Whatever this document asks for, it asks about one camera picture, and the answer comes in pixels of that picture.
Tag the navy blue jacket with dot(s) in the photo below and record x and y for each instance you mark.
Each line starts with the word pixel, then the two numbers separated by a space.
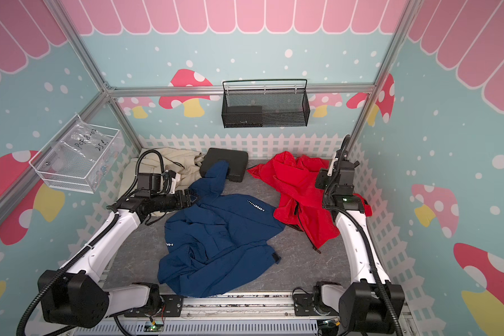
pixel 221 242

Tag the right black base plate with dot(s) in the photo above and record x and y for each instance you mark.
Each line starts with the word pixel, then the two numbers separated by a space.
pixel 303 305

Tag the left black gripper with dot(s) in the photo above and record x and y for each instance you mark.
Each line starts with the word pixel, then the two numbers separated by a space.
pixel 181 202

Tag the black fabric case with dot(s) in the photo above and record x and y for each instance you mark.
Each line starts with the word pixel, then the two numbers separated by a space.
pixel 237 162

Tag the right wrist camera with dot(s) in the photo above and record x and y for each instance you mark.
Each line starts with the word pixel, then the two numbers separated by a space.
pixel 333 163

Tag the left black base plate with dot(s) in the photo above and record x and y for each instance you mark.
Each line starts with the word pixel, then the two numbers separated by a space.
pixel 171 306

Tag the black wire mesh basket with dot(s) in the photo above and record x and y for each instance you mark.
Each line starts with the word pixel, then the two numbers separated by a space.
pixel 284 101

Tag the cream beige jacket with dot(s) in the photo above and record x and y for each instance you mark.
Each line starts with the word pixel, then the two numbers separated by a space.
pixel 186 163

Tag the aluminium front rail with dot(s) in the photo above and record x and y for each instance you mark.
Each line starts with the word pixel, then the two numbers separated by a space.
pixel 234 313

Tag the red jacket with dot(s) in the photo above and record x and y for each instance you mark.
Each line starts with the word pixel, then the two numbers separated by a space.
pixel 302 206

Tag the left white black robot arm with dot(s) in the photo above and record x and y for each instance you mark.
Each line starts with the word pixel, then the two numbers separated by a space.
pixel 71 296

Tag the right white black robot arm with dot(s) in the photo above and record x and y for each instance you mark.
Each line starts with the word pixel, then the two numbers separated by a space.
pixel 371 303

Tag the black box in basket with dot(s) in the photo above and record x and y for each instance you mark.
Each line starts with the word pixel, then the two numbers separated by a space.
pixel 242 116

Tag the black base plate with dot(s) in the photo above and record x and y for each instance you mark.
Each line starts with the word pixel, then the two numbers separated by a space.
pixel 171 306
pixel 303 305

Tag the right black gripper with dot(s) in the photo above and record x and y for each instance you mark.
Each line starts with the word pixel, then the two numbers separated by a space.
pixel 321 177

